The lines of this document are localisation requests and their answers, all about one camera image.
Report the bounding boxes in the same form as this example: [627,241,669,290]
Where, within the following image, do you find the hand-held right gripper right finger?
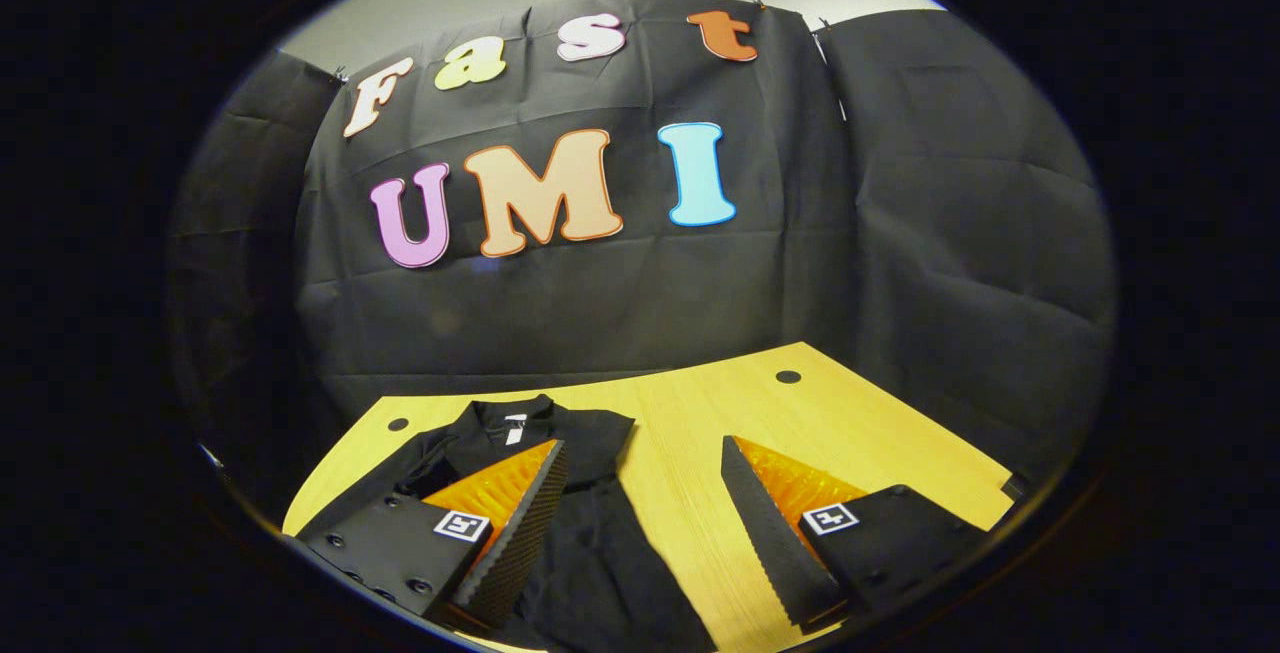
[720,435,991,634]

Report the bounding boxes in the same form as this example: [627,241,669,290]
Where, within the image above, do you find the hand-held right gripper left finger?
[298,438,569,634]

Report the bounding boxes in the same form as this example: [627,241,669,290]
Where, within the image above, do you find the black backdrop cloth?
[168,0,1116,524]

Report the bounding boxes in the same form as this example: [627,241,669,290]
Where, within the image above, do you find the black buttoned jacket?
[297,393,719,652]

